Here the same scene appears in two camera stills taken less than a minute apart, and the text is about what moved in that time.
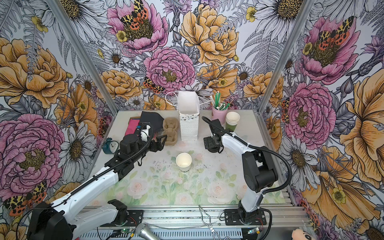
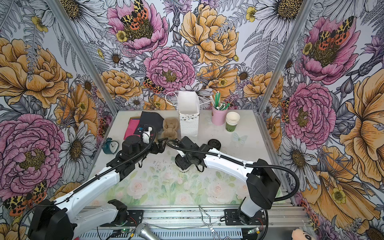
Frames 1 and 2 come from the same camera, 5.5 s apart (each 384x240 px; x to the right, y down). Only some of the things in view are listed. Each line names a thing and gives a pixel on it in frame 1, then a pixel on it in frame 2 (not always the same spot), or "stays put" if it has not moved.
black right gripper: (210, 144) → (181, 162)
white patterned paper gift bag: (188, 106) stays put
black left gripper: (160, 145) stays put
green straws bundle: (216, 101) stays put
